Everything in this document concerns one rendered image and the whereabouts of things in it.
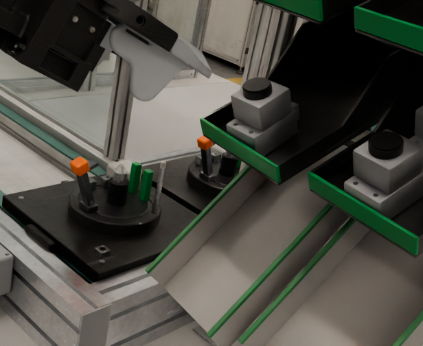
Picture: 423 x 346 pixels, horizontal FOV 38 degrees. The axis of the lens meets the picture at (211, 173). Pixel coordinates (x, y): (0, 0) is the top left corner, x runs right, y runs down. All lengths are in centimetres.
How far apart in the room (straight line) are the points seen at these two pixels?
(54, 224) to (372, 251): 45
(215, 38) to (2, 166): 520
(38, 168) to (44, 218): 29
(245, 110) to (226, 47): 557
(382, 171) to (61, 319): 44
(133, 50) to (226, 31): 573
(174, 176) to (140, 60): 65
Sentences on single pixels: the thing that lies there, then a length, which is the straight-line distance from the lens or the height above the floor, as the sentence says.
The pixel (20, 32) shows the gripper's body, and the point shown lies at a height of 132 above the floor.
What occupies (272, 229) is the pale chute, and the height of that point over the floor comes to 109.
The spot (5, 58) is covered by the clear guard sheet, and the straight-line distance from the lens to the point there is 147.
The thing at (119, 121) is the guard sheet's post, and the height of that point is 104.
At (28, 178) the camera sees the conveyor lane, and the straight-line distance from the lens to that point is 117.
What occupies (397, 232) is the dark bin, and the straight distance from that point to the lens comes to 56.
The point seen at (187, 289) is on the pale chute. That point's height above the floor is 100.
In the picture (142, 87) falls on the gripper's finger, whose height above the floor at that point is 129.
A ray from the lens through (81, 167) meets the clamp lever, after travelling 87.
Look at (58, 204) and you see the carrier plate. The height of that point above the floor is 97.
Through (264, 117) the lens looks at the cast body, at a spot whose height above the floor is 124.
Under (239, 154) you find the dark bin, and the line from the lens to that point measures 65.
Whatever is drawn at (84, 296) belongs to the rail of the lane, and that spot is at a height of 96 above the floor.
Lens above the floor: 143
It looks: 23 degrees down
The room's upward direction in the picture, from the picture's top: 12 degrees clockwise
